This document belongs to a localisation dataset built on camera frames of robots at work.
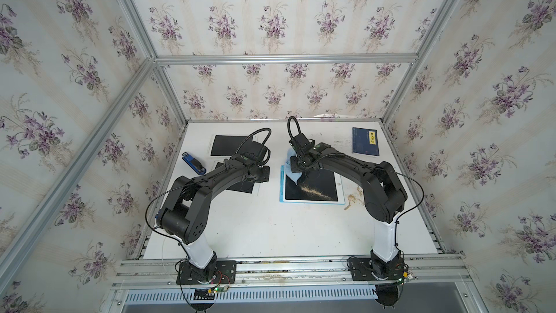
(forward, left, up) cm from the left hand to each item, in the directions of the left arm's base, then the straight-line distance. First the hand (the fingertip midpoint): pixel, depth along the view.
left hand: (264, 177), depth 92 cm
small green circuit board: (-41, +18, -8) cm, 45 cm away
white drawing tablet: (-17, +5, +24) cm, 30 cm away
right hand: (+5, -15, +1) cm, 16 cm away
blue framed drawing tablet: (-4, -26, -3) cm, 26 cm away
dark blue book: (+24, -52, -3) cm, 57 cm away
